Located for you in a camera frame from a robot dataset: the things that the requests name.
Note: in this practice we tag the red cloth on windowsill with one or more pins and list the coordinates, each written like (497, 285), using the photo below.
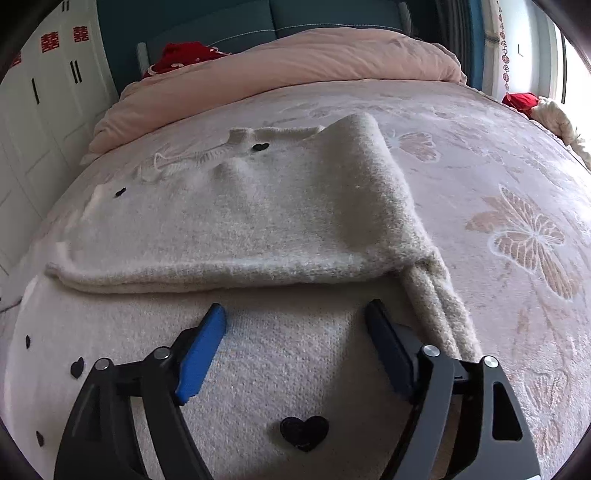
(521, 102)

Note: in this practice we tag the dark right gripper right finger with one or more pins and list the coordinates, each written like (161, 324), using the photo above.
(493, 440)

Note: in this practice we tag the white wardrobe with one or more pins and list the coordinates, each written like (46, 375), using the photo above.
(55, 91)

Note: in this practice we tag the pink butterfly bed cover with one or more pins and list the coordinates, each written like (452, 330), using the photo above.
(507, 206)

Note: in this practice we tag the red pillow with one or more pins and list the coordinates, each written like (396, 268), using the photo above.
(178, 55)

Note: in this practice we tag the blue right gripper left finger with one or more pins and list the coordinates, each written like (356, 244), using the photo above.
(100, 441)

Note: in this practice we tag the pink duvet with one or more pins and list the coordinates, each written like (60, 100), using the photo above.
(311, 56)

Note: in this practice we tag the blue grey curtain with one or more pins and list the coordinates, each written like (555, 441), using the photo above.
(462, 27)

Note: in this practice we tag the teal upholstered headboard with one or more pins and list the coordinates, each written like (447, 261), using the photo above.
(237, 28)

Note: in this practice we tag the beige sweater with black hearts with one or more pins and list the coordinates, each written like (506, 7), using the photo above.
(292, 231)

